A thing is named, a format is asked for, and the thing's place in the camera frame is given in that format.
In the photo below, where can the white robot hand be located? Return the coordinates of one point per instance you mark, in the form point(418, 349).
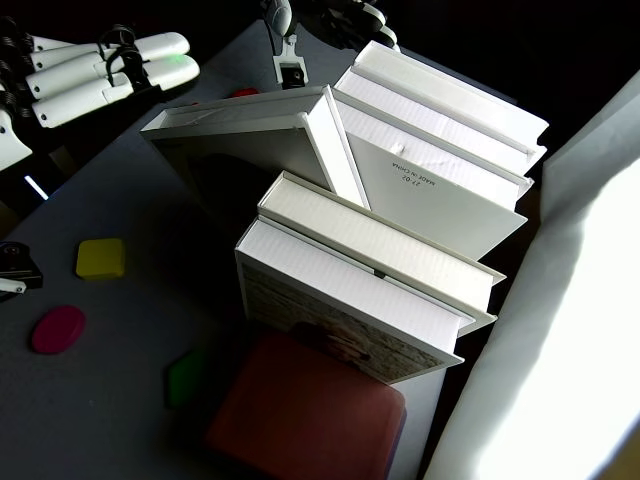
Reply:
point(372, 15)
point(75, 75)

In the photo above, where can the white book with scratched pages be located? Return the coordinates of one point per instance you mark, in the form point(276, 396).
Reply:
point(240, 145)

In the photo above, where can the red heart block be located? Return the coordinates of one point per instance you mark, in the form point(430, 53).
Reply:
point(245, 92)

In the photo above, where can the yellow square block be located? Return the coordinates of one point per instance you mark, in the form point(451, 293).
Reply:
point(100, 259)

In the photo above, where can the white book with small print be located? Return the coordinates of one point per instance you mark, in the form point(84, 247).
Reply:
point(440, 210)

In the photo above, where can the grey table cloth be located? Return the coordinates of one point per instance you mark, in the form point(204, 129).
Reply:
point(125, 310)

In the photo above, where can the magenta oval block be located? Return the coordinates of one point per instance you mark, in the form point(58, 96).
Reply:
point(58, 330)

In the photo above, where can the white book with photo cover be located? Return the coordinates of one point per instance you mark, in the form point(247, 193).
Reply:
point(350, 290)

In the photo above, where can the green hexagon block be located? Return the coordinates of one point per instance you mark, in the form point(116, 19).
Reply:
point(185, 377)

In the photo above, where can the large white board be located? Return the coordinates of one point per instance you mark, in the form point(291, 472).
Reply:
point(560, 325)

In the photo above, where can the dark red book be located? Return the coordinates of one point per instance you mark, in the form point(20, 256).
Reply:
point(305, 410)

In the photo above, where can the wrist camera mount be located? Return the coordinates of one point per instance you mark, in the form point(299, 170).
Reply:
point(17, 265)
point(290, 72)

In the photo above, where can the white frame bar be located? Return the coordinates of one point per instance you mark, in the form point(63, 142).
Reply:
point(36, 187)

